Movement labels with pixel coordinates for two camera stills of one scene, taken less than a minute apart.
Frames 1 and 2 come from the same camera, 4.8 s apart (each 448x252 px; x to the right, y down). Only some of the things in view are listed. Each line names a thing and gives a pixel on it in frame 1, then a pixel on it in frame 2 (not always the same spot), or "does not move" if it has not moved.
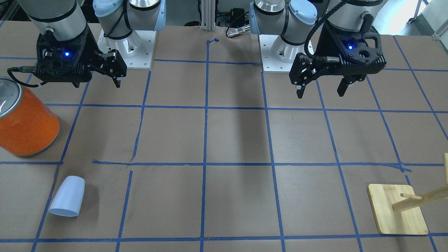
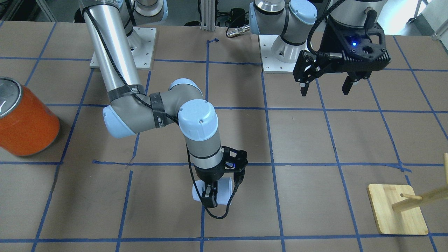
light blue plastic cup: x=68 y=201 → x=224 y=191
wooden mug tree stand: x=397 y=210 does not move
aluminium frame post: x=208 y=15 does not move
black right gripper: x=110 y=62 → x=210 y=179
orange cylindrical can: x=27 y=125 does not move
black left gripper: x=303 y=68 does not move
